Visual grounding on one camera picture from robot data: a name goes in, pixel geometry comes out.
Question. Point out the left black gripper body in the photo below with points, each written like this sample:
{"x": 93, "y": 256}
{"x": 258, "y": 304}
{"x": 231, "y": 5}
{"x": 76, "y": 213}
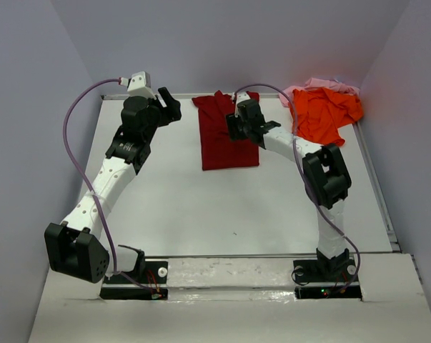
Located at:
{"x": 156, "y": 116}

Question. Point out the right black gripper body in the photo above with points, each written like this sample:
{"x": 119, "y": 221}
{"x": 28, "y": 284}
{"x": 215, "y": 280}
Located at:
{"x": 241, "y": 127}

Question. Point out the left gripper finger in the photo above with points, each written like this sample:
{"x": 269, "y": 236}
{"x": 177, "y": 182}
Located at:
{"x": 166, "y": 97}
{"x": 173, "y": 109}

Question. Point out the dark red t shirt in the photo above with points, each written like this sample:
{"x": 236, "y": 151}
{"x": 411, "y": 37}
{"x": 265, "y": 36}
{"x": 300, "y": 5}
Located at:
{"x": 218, "y": 151}

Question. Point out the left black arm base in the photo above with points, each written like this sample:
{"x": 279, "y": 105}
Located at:
{"x": 147, "y": 281}

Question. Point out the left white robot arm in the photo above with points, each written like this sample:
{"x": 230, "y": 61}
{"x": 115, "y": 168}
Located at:
{"x": 81, "y": 245}

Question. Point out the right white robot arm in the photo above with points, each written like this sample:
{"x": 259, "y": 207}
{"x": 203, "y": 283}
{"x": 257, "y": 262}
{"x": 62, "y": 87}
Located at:
{"x": 322, "y": 169}

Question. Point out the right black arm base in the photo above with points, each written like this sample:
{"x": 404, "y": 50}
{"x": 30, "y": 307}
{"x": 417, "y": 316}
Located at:
{"x": 323, "y": 278}

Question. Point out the orange t shirt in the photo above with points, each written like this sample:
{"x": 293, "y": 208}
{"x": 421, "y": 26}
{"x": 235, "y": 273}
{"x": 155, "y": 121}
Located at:
{"x": 321, "y": 112}

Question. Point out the pink t shirt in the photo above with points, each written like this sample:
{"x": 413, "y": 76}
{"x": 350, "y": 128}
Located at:
{"x": 332, "y": 84}

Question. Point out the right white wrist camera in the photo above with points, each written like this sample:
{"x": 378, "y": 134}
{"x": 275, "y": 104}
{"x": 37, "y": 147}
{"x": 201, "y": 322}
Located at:
{"x": 239, "y": 97}

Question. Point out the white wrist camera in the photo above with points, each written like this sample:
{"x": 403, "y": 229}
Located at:
{"x": 140, "y": 85}
{"x": 239, "y": 97}

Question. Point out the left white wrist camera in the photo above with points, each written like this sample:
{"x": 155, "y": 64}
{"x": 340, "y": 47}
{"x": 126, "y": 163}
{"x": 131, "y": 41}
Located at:
{"x": 140, "y": 85}

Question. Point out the aluminium table edge rail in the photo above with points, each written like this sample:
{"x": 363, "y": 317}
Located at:
{"x": 182, "y": 96}

